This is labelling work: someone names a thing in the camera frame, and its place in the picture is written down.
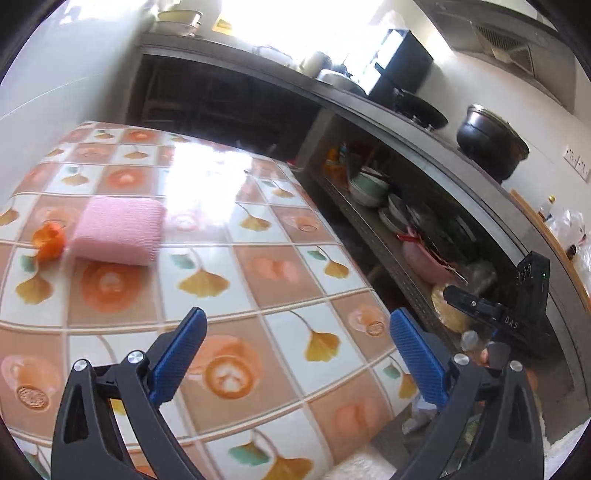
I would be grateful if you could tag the stack of bowls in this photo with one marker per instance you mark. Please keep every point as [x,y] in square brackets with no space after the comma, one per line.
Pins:
[369,189]

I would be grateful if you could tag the pink plastic basin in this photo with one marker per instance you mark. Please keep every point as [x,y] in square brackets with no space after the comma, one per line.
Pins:
[422,258]

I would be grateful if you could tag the person's right hand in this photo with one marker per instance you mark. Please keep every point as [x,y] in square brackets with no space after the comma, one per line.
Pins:
[485,357]

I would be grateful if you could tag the wooden cutting board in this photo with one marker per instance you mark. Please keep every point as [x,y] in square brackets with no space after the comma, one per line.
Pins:
[545,226]

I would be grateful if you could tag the clear plastic bags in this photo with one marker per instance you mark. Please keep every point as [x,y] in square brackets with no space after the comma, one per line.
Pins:
[565,224]

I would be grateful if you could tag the white wall socket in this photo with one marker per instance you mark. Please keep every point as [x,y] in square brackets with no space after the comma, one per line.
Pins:
[577,162]

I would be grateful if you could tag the beige electric kettle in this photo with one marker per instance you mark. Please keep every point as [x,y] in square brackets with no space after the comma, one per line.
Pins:
[315,63]

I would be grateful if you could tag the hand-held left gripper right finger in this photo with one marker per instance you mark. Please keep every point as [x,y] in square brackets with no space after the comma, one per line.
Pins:
[415,355]

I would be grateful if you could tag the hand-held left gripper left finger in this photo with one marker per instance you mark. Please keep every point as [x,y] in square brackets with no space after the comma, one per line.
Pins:
[182,350]

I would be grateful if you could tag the patterned vinyl tablecloth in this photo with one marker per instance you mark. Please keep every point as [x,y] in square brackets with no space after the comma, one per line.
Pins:
[277,277]

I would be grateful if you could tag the stack of plates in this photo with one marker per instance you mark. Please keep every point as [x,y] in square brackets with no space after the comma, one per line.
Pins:
[395,214]

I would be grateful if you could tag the black cooking pot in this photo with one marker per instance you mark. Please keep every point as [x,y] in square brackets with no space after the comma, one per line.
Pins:
[489,143]

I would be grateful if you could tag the black wok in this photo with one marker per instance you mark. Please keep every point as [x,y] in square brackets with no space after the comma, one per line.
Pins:
[422,113]

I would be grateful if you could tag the bright window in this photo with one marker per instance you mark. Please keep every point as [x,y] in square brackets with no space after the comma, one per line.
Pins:
[286,23]

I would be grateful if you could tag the range hood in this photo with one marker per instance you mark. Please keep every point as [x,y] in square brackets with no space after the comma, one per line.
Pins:
[503,41]

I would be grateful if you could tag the black kitchen cabinet appliance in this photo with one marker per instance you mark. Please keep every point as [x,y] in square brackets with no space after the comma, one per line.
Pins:
[401,64]

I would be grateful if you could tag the steel pot with lid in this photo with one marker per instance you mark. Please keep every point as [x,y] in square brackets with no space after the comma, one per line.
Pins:
[339,81]

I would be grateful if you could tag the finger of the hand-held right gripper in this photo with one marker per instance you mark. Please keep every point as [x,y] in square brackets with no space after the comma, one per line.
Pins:
[471,304]

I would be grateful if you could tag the clear bottle yellow cap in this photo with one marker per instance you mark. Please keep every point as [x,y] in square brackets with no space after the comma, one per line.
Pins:
[547,210]

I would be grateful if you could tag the pink folded towel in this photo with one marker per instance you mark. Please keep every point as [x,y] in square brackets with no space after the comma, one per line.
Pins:
[117,230]

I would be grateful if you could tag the yellow food bag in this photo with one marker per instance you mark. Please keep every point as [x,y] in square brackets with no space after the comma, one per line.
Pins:
[450,318]

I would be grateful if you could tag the orange peel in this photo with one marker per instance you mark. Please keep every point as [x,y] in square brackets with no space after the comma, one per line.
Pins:
[48,242]

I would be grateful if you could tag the yellow-green enamel basin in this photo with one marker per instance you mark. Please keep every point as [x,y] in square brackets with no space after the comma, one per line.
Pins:
[180,21]

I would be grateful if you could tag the orange snack bag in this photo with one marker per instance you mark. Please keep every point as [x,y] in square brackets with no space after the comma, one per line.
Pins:
[333,166]

